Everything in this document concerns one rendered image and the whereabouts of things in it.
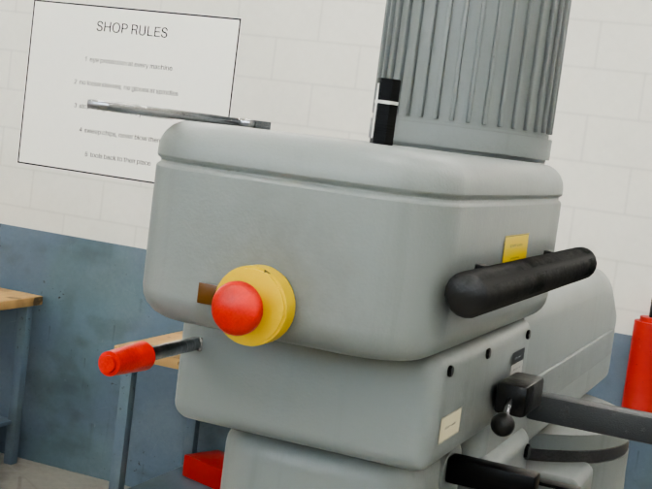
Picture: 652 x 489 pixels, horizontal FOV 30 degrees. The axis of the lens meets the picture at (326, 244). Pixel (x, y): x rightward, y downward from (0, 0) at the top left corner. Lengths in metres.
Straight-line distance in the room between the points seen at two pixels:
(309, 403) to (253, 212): 0.19
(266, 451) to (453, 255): 0.27
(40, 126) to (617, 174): 2.94
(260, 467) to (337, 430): 0.10
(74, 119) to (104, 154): 0.25
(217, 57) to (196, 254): 5.02
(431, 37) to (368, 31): 4.38
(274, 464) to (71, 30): 5.40
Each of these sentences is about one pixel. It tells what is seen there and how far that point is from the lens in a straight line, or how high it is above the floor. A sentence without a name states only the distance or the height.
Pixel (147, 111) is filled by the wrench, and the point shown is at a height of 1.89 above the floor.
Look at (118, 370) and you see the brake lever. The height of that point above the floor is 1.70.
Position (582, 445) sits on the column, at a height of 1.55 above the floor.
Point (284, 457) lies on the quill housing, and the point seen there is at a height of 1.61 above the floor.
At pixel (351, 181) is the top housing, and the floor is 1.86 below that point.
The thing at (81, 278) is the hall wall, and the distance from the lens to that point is 6.31.
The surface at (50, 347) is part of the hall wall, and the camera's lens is 6.45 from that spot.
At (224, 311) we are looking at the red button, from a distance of 0.88.
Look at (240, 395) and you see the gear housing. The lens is 1.05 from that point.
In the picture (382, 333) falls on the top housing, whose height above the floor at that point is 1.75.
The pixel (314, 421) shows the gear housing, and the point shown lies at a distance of 1.02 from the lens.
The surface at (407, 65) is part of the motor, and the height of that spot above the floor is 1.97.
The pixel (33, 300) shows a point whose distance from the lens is 6.31.
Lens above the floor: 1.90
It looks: 5 degrees down
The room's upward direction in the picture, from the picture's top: 7 degrees clockwise
